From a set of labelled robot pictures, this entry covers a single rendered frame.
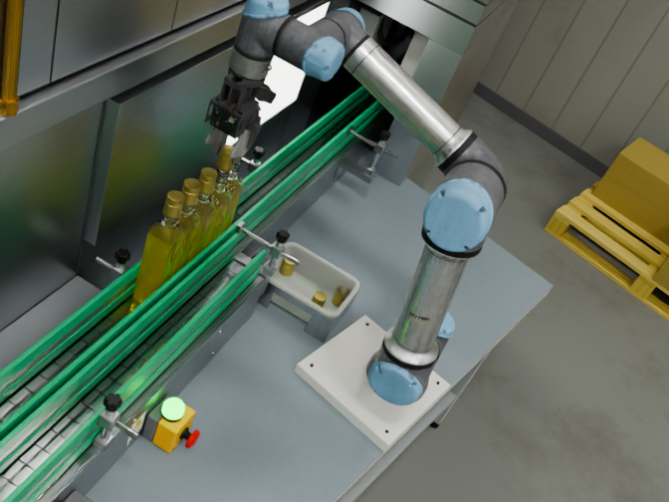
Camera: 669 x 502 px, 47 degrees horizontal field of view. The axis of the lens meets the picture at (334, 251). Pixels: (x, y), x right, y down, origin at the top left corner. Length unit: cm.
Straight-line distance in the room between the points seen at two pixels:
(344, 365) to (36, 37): 103
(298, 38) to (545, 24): 378
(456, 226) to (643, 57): 364
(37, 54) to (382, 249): 130
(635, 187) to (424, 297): 307
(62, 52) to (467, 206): 69
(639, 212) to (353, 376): 292
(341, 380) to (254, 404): 22
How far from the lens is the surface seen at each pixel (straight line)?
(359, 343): 190
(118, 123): 144
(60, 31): 124
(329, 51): 137
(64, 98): 128
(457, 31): 232
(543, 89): 513
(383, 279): 215
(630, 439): 342
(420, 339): 154
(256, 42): 141
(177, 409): 154
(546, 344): 354
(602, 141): 507
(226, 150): 159
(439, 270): 143
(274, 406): 173
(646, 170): 441
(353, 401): 177
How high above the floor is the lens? 207
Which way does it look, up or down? 38 degrees down
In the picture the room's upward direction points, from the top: 24 degrees clockwise
